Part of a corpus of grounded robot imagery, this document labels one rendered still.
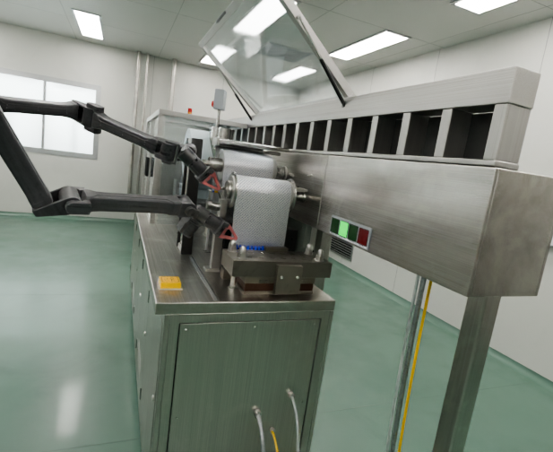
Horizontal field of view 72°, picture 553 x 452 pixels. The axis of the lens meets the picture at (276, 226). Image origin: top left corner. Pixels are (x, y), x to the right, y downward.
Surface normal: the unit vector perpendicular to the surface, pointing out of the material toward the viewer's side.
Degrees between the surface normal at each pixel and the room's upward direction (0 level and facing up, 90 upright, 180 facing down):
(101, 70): 90
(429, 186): 90
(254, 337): 90
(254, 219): 90
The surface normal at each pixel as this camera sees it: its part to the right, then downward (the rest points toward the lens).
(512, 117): 0.37, 0.20
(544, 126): -0.92, -0.07
